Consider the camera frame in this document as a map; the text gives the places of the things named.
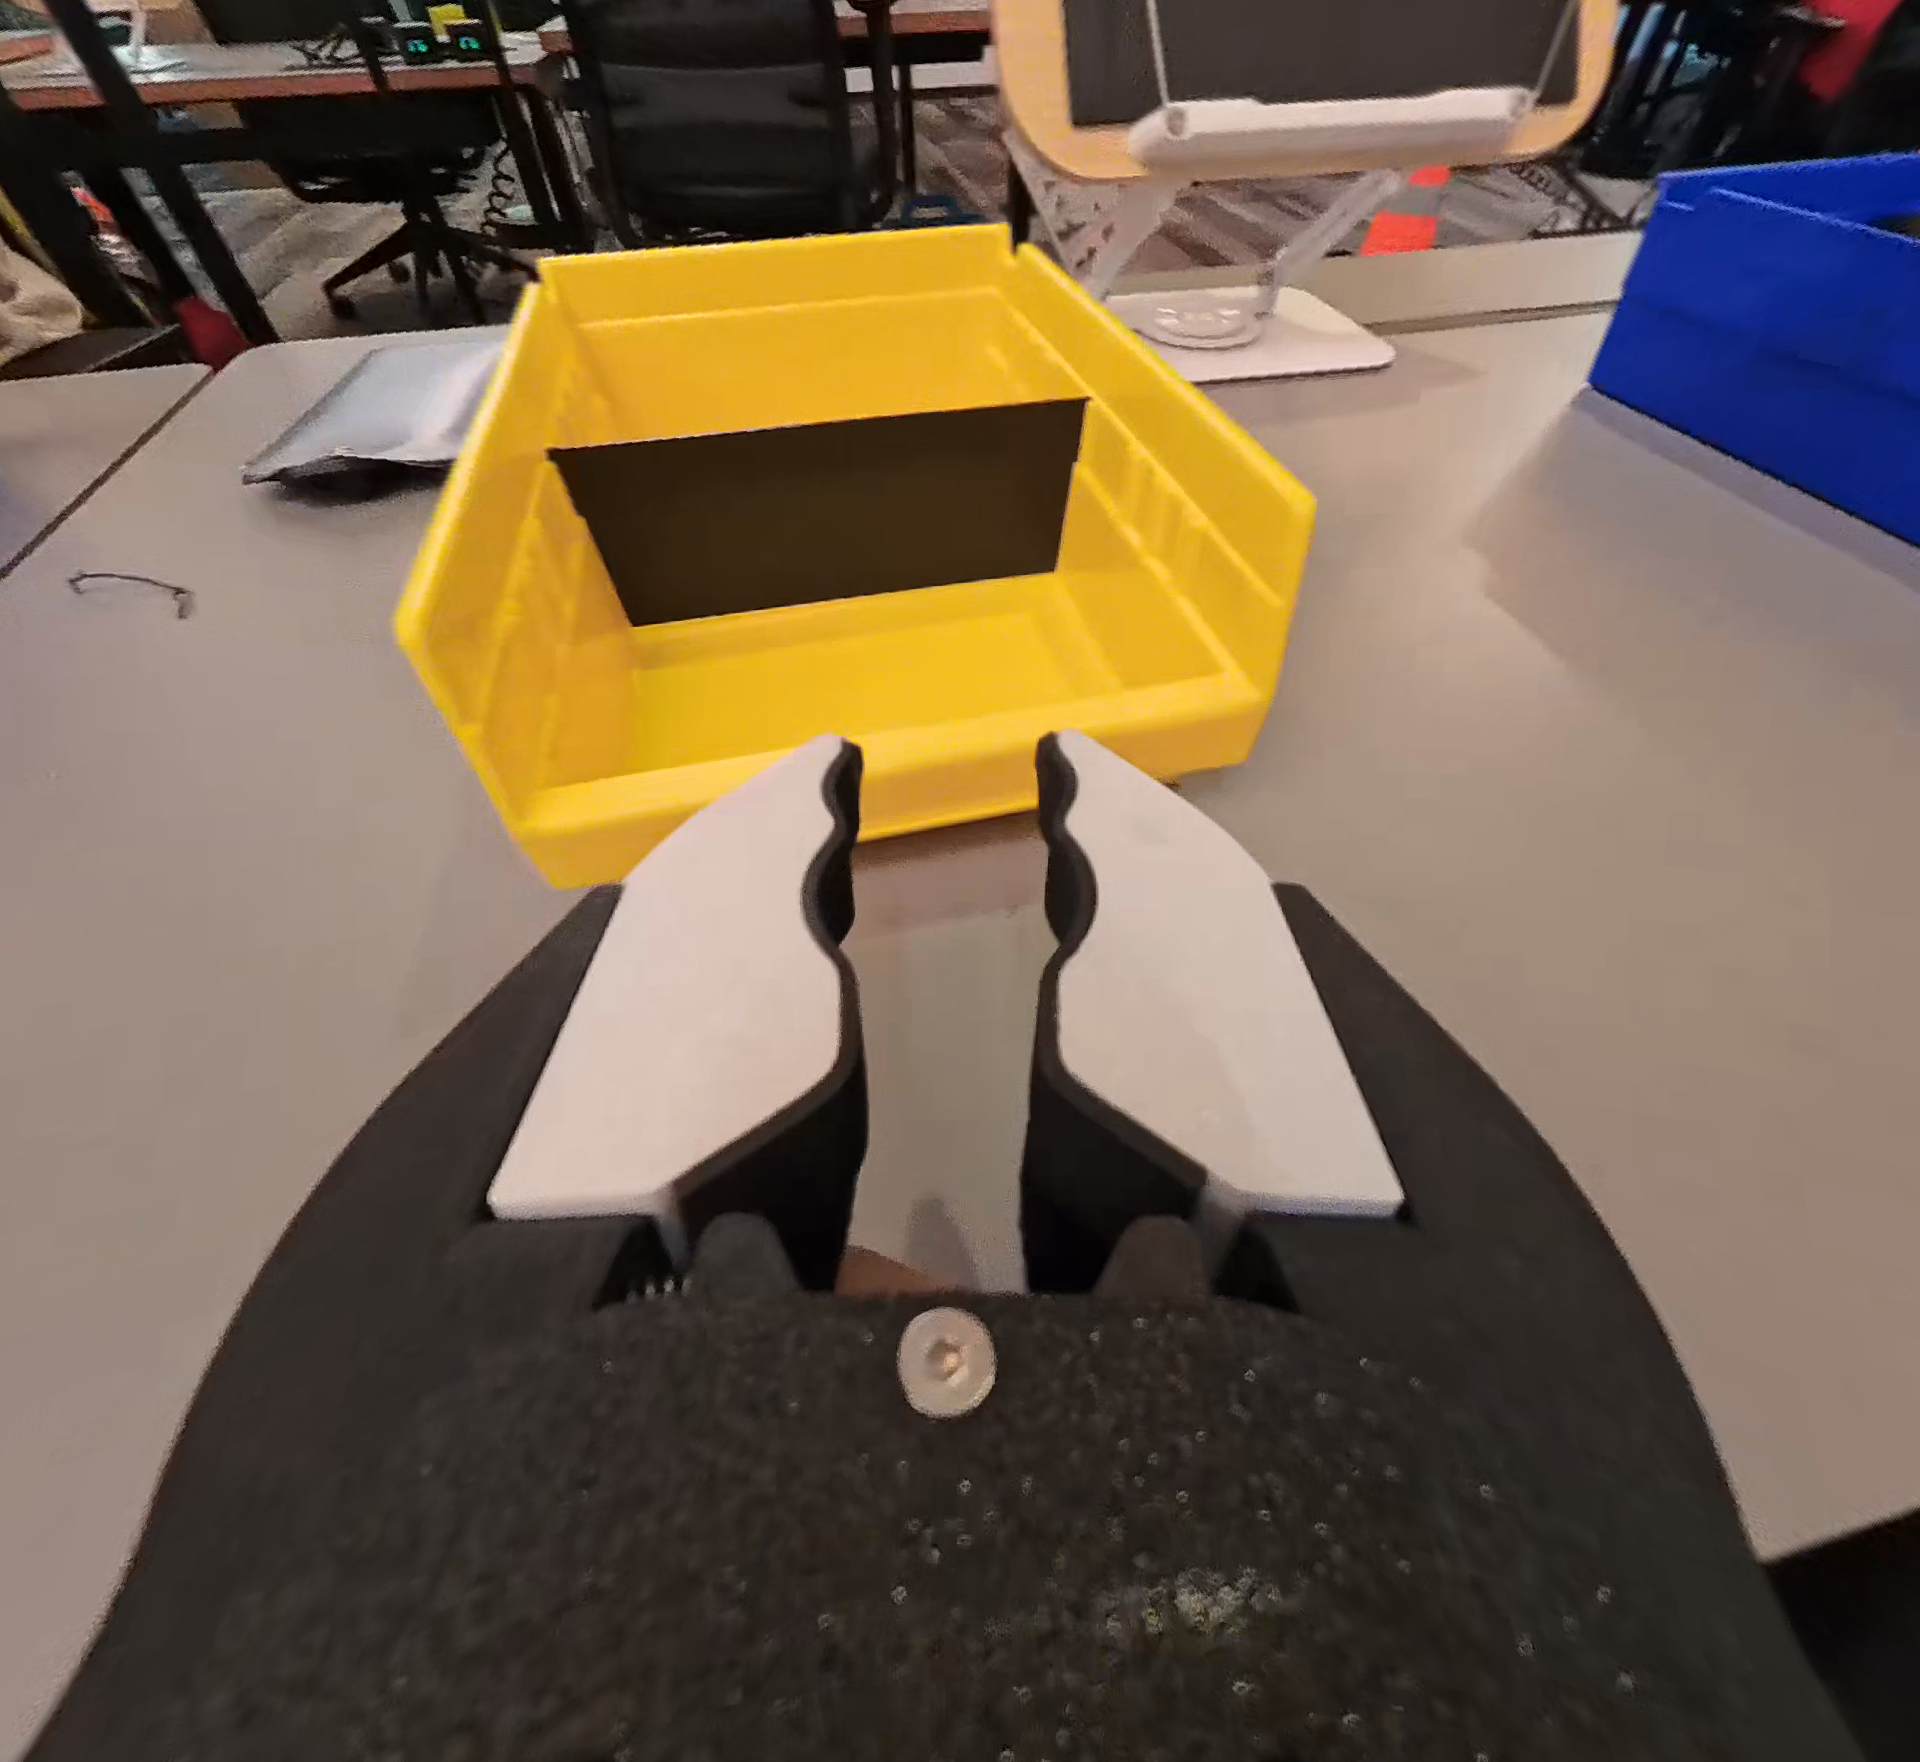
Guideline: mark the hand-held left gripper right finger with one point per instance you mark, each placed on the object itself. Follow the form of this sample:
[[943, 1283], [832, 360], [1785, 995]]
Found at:
[[1214, 1026]]

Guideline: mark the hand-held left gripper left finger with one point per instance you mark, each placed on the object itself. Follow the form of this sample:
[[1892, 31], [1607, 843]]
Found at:
[[691, 1026]]

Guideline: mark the yellow plastic bin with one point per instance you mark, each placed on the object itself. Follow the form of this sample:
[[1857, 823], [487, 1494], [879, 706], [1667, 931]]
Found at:
[[900, 727]]

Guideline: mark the blue plastic bin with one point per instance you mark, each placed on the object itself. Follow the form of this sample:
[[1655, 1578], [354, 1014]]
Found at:
[[1769, 337]]

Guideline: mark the wide black bin divider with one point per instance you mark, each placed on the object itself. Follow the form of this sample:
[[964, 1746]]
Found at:
[[825, 516]]

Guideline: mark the grey plastic pouch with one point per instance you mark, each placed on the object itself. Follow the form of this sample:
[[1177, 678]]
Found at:
[[376, 420]]

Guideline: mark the black twist tie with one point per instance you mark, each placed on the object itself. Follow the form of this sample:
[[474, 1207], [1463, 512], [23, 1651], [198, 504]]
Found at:
[[135, 582]]

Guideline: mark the orange traffic cone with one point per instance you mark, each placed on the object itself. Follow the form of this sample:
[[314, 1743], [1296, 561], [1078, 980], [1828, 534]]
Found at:
[[1403, 216]]

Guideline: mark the black tripod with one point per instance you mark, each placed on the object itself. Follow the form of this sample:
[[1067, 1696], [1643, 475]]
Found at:
[[105, 98]]

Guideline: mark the red chair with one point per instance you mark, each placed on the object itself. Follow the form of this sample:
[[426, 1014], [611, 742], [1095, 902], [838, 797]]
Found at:
[[1867, 23]]

